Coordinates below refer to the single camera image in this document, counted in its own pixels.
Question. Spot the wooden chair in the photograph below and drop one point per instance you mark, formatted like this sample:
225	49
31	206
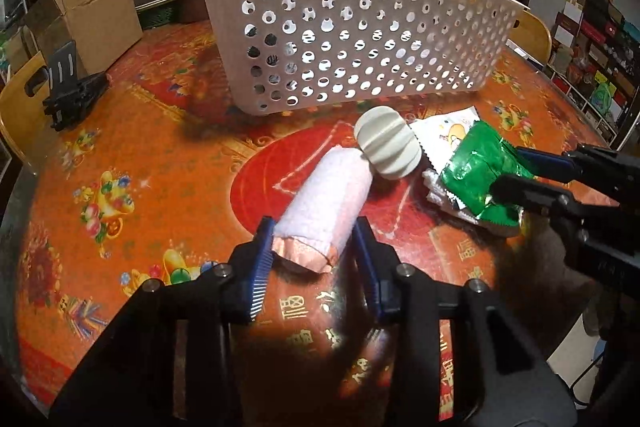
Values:
532	37
20	107

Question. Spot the white ribbed foam ball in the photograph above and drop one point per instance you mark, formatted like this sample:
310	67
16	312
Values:
387	142

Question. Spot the brown pitcher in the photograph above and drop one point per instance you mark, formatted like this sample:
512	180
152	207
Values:
192	2

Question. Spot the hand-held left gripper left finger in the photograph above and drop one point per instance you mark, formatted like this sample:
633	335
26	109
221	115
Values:
260	257

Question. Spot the pink towel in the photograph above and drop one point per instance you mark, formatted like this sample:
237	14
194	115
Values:
325	202

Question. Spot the black clamp holder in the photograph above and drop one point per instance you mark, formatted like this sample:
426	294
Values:
75	97

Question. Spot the open cardboard box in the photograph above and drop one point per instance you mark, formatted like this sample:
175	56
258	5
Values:
100	22

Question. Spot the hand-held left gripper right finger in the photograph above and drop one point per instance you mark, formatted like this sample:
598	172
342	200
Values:
367	267

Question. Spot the red printed tablecloth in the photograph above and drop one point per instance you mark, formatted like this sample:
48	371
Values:
150	187

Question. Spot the white cartoon snack packet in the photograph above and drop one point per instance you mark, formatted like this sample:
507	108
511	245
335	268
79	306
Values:
445	132

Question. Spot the cluttered storage shelf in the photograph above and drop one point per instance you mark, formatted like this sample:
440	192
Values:
600	57

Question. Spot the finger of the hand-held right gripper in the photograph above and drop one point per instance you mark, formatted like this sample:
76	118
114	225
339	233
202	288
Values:
550	164
525	194

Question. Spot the green snack packet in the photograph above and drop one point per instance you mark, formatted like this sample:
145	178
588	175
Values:
475	167

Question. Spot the green woven basket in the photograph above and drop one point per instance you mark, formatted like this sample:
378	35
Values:
157	16

